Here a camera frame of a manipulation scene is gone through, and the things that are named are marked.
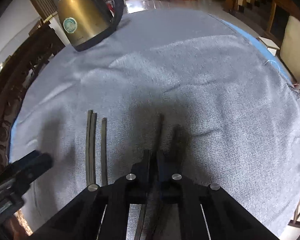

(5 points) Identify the dark chopstick pair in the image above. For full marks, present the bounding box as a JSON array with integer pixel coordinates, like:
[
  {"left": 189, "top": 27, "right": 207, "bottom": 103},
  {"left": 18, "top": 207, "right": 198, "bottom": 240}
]
[
  {"left": 134, "top": 113, "right": 164, "bottom": 240},
  {"left": 101, "top": 118, "right": 108, "bottom": 186}
]

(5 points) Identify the grey tablecloth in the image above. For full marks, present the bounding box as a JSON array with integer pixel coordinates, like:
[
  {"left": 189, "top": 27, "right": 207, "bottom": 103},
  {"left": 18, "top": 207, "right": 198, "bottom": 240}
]
[{"left": 10, "top": 8, "right": 300, "bottom": 235}]

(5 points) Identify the gold electric kettle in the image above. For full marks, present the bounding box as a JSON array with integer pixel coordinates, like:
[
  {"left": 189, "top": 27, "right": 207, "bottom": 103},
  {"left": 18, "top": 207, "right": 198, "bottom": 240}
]
[{"left": 57, "top": 0, "right": 125, "bottom": 51}]

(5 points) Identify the small white step stool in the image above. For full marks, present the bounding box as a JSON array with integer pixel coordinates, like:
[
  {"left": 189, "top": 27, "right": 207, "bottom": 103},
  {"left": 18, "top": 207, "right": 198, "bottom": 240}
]
[{"left": 257, "top": 36, "right": 280, "bottom": 56}]

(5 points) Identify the cream leather sofa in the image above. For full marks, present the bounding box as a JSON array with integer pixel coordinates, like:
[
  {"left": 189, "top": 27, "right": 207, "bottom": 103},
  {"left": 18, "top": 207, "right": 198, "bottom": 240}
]
[{"left": 280, "top": 16, "right": 300, "bottom": 81}]

